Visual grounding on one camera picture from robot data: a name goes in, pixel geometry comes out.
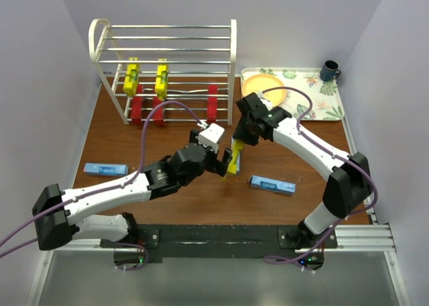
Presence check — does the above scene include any blue toothpaste box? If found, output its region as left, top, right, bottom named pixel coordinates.
left=249, top=175, right=296, bottom=195
left=83, top=162, right=129, bottom=176
left=236, top=149, right=241, bottom=175

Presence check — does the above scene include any aluminium rail frame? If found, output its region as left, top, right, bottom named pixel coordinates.
left=27, top=224, right=410, bottom=305

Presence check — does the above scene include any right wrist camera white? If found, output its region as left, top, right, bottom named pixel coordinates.
left=256, top=92, right=273, bottom=111

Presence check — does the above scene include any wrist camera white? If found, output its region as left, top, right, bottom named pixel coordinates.
left=197, top=123, right=225, bottom=152
left=256, top=92, right=273, bottom=111

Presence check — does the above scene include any floral serving tray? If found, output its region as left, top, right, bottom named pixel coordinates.
left=241, top=67, right=345, bottom=121

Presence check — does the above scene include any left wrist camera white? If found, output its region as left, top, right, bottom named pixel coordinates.
left=197, top=123, right=225, bottom=152

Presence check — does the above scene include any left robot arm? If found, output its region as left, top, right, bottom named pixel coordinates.
left=32, top=123, right=232, bottom=251

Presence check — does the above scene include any yellow toothpaste box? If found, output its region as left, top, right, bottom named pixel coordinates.
left=226, top=138, right=244, bottom=176
left=154, top=58, right=168, bottom=100
left=123, top=57, right=140, bottom=97

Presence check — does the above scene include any dark blue mug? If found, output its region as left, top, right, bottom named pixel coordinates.
left=320, top=60, right=342, bottom=82

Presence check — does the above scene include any red toothpaste box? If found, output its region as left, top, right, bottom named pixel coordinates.
left=206, top=85, right=218, bottom=123
left=153, top=96, right=166, bottom=126
left=131, top=85, right=143, bottom=125

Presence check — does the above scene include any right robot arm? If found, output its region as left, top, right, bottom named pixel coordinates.
left=233, top=93, right=373, bottom=249

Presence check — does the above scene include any orange plate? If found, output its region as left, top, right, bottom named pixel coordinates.
left=241, top=74, right=287, bottom=105

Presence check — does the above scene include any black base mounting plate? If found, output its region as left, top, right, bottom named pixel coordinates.
left=99, top=223, right=338, bottom=265

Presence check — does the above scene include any white metal shelf rack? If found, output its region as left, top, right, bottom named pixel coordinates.
left=88, top=19, right=237, bottom=125

